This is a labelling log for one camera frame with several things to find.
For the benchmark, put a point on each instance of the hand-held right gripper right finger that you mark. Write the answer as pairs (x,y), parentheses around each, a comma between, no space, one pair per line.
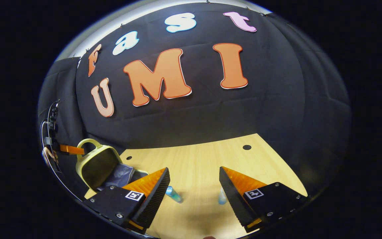
(235,202)

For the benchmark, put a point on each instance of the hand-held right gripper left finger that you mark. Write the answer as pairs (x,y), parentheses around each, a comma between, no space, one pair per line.
(156,199)

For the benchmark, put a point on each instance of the pale yellow suitcase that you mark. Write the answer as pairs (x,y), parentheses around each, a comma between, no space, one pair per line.
(98,166)

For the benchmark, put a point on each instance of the blue lotion bottle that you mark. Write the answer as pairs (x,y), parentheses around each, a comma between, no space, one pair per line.
(174,195)

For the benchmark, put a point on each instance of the blue white cosmetic tube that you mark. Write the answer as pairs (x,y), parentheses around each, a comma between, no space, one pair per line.
(222,197)

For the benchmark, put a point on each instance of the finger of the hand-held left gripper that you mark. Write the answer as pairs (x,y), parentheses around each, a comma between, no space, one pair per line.
(71,149)

